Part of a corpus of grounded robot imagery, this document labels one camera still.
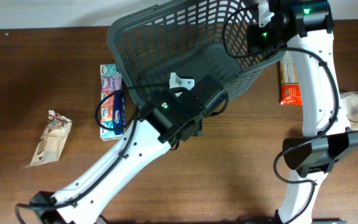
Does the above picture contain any grey plastic mesh basket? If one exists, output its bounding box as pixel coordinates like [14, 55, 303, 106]
[106, 0, 284, 106]

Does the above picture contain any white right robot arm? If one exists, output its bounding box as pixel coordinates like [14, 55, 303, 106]
[247, 1, 358, 223]

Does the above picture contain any red orange pasta packet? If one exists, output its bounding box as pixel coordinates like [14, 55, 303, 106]
[280, 52, 302, 106]

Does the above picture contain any Kleenex tissue multipack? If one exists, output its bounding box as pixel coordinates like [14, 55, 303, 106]
[100, 63, 126, 141]

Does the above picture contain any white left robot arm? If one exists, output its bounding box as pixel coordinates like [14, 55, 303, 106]
[29, 75, 228, 223]

